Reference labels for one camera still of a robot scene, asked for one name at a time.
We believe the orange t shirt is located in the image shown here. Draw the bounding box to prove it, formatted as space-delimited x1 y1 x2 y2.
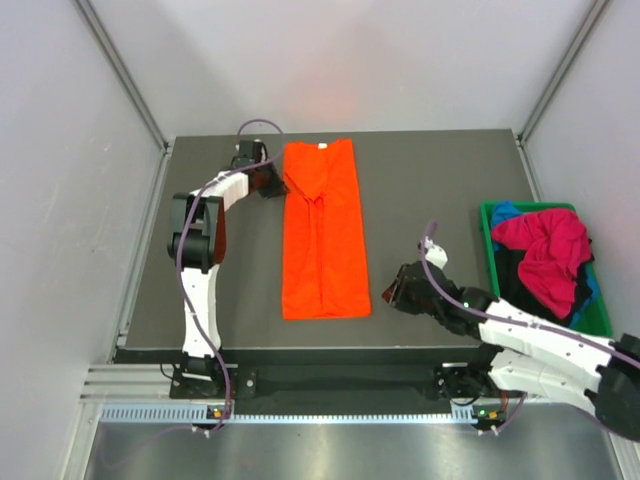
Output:
281 139 372 322

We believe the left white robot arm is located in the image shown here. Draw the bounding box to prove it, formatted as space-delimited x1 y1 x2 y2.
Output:
167 140 287 397

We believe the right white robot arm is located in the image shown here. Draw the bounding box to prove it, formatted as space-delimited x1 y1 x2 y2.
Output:
382 261 639 441

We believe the black t shirt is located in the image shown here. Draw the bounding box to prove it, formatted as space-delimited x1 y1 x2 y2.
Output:
494 245 600 327

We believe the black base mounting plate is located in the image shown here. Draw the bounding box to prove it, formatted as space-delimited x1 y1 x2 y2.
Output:
170 364 497 401

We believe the blue t shirt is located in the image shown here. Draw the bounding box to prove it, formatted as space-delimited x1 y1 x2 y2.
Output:
489 201 522 229

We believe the magenta t shirt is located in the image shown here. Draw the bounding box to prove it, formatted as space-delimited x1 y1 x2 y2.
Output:
490 208 593 318

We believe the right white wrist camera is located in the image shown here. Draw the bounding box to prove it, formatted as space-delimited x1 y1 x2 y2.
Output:
419 239 448 269

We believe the grey slotted cable duct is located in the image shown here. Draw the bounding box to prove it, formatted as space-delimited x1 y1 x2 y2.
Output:
99 402 506 425

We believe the left aluminium frame post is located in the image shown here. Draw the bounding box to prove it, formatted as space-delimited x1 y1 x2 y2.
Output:
71 0 169 153

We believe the aluminium frame post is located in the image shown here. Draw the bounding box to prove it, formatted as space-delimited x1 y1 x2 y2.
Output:
71 0 169 153
515 0 612 148

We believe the right aluminium frame post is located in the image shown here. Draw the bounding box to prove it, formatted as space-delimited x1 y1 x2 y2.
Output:
515 0 612 148

